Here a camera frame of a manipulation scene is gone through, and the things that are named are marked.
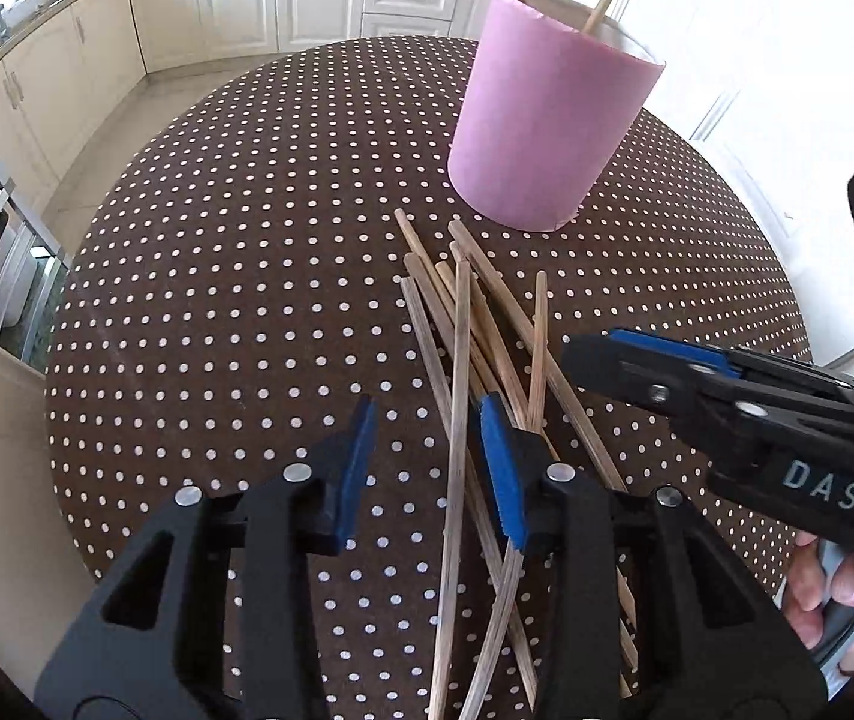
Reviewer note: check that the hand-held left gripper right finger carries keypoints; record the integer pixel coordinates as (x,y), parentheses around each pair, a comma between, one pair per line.
(502,465)

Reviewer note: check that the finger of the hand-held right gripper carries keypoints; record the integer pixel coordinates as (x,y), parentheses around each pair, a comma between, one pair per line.
(667,343)
(637,375)

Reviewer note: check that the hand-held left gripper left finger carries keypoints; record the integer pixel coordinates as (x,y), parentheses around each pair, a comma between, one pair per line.
(356,465)

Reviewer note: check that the bunch of wooden chopsticks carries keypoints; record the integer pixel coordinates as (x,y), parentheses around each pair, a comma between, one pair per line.
(460,360)

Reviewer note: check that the pink cup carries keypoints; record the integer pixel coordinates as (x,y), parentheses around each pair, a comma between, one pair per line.
(539,112)

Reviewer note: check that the brown polka dot tablecloth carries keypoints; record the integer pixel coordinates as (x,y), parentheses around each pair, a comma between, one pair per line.
(247,240)

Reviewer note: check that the white panel door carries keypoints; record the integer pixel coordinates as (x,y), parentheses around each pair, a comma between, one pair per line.
(772,52)

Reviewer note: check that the cream kitchen cabinet run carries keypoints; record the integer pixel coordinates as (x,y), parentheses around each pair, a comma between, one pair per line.
(172,7)

